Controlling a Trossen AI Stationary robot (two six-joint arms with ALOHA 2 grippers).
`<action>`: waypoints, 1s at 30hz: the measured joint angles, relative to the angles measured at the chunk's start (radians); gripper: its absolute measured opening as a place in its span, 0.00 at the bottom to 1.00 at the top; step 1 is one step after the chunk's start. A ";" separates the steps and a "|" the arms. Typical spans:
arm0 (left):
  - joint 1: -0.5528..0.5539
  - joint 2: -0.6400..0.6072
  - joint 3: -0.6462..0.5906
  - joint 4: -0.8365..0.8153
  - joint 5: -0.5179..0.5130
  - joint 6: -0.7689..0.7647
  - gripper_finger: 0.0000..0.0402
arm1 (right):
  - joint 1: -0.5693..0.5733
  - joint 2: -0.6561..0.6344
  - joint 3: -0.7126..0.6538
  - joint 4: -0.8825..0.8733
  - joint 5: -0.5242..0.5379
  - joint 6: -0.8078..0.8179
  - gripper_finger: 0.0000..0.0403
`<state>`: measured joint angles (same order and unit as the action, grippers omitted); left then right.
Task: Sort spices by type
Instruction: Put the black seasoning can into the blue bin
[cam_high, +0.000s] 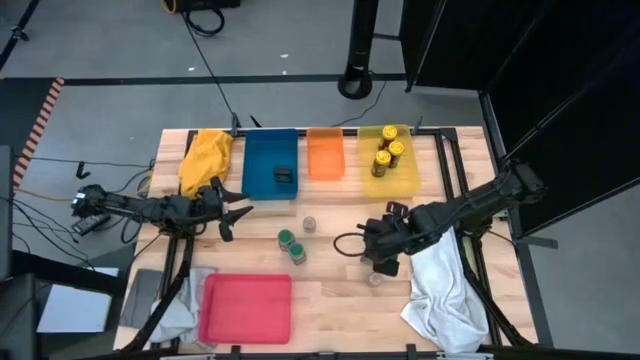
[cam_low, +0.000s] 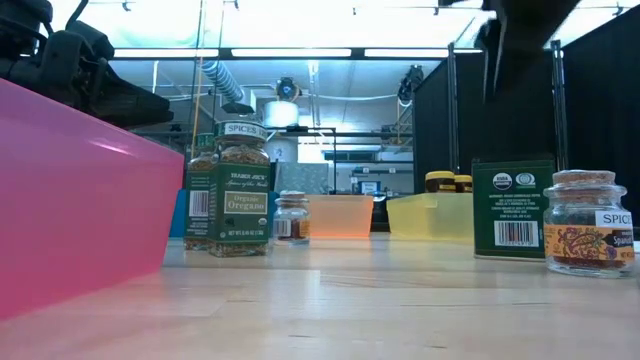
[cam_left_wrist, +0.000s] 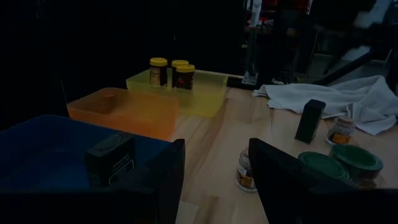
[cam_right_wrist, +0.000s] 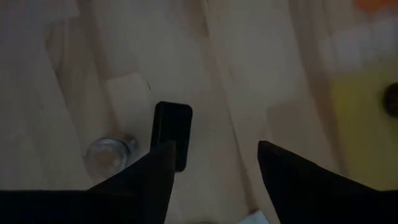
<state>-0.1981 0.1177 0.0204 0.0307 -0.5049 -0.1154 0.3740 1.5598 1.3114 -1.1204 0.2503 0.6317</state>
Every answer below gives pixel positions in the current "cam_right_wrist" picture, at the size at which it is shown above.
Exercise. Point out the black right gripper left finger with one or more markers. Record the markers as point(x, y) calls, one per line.
point(149, 186)

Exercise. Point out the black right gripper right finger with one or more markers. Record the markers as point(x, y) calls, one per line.
point(298, 193)

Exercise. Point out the small glass jar cork lid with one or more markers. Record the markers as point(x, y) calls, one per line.
point(105, 158)

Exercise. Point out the dark green spice tin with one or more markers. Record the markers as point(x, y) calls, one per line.
point(174, 124)

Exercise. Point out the black spice can yellow lid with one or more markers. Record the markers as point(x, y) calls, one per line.
point(392, 99)

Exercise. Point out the white towel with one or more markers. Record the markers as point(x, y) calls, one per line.
point(255, 218)

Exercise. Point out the yellow plastic bin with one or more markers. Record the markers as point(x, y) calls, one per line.
point(367, 140)

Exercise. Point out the orange plastic bin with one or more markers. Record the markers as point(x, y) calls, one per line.
point(376, 4)

